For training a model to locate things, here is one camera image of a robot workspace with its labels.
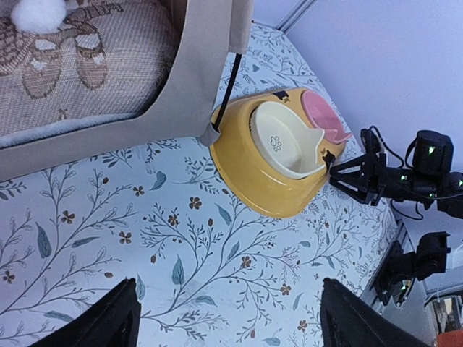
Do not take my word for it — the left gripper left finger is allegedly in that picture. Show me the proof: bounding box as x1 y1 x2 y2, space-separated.
33 278 141 347

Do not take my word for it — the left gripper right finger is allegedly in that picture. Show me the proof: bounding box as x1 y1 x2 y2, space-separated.
320 278 425 347

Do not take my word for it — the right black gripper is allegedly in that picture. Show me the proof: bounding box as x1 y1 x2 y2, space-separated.
329 154 409 206

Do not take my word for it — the pink footed pet bowl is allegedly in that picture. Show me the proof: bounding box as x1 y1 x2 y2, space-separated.
301 90 352 145

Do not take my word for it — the cream footed pet bowl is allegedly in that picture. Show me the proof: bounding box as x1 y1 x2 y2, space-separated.
250 101 325 180

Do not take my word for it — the yellow double bowl holder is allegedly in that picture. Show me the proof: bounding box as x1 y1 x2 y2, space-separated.
210 88 346 218

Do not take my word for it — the beige fabric pet tent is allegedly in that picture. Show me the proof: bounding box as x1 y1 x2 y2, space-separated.
1 1 254 181

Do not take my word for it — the white pet cushion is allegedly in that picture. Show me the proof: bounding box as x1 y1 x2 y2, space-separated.
1 1 179 147

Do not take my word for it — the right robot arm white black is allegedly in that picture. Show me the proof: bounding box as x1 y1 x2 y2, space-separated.
329 126 462 305

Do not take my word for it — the right aluminium frame post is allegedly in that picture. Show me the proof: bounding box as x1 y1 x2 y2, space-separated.
276 0 317 33

